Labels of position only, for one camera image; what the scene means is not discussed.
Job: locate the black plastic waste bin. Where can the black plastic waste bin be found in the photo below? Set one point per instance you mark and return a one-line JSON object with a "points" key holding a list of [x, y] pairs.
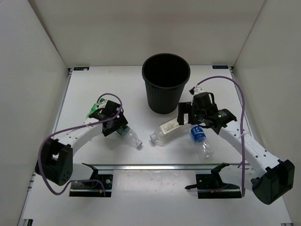
{"points": [[165, 76]]}

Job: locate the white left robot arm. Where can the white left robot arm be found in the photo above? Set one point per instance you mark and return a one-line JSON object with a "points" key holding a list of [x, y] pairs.
{"points": [[55, 158]]}

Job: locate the blue sticker left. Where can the blue sticker left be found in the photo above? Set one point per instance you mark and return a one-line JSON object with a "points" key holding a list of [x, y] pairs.
{"points": [[80, 68]]}

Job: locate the clear bottle blue label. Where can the clear bottle blue label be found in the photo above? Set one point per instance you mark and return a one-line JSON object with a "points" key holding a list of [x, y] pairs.
{"points": [[200, 142]]}

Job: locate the clear bottle green label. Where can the clear bottle green label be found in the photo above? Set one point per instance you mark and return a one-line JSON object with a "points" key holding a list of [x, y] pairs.
{"points": [[129, 136]]}

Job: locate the blue sticker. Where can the blue sticker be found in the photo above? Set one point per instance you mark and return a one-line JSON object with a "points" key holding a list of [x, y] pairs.
{"points": [[218, 67], [80, 68]]}

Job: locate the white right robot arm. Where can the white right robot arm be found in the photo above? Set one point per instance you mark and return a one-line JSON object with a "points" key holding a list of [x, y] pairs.
{"points": [[270, 177]]}

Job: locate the aluminium rail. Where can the aluminium rail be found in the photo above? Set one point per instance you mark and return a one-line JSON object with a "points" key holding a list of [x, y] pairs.
{"points": [[155, 167]]}

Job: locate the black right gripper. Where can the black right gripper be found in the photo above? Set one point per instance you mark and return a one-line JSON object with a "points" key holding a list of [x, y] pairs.
{"points": [[187, 108]]}

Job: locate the clear bottle white label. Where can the clear bottle white label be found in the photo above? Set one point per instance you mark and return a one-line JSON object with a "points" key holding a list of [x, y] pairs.
{"points": [[169, 130]]}

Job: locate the green plastic bottle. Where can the green plastic bottle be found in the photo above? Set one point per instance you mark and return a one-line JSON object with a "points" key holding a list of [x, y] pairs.
{"points": [[98, 105]]}

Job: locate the blue sticker right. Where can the blue sticker right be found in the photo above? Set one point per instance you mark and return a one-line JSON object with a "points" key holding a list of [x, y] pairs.
{"points": [[218, 67]]}

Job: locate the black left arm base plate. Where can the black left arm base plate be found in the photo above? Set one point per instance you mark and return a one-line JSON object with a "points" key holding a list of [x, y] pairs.
{"points": [[94, 189]]}

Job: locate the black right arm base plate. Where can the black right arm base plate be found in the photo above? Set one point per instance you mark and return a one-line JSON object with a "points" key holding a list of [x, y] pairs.
{"points": [[209, 188]]}

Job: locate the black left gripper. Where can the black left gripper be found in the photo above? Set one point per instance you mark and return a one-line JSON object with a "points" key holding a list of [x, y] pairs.
{"points": [[120, 121]]}

